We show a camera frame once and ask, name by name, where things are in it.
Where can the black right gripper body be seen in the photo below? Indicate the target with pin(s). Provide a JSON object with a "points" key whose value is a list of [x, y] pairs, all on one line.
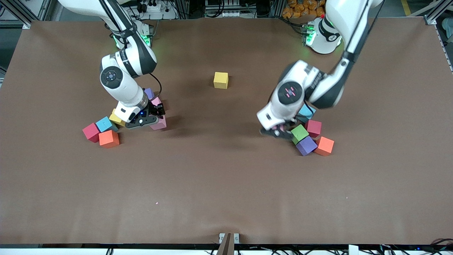
{"points": [[156, 109]]}

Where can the pink foam cube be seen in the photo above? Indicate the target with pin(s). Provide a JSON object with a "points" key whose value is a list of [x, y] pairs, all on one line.
{"points": [[160, 124], [156, 101], [279, 128]]}

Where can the red foam cube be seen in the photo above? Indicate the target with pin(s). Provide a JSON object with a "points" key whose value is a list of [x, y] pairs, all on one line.
{"points": [[91, 132], [314, 127]]}

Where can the orange foam cube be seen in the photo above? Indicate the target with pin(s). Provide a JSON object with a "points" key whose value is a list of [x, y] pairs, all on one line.
{"points": [[325, 146], [109, 139]]}

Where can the white Franka right arm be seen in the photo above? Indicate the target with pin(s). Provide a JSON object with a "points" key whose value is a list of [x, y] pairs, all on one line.
{"points": [[120, 88]]}

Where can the white Franka left arm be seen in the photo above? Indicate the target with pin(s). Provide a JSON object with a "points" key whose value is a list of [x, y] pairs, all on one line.
{"points": [[283, 111]]}

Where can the green foam cube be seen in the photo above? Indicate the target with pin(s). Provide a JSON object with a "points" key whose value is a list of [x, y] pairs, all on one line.
{"points": [[300, 133]]}

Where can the purple foam cube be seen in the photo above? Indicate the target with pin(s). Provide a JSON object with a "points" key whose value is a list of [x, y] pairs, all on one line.
{"points": [[149, 93], [306, 145]]}

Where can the cyan foam cube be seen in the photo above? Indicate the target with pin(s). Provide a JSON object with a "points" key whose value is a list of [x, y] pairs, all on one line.
{"points": [[104, 124], [308, 113]]}

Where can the yellow foam cube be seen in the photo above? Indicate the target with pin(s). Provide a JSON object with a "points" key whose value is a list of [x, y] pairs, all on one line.
{"points": [[116, 119], [221, 80]]}

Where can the white power strip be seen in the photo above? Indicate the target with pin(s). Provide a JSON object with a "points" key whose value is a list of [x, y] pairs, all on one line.
{"points": [[230, 14], [152, 7]]}

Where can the bag of orange items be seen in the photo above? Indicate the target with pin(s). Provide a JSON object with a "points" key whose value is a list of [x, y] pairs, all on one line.
{"points": [[293, 10]]}

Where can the silver mount bracket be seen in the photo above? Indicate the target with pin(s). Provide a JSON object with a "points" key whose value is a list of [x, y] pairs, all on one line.
{"points": [[228, 242]]}

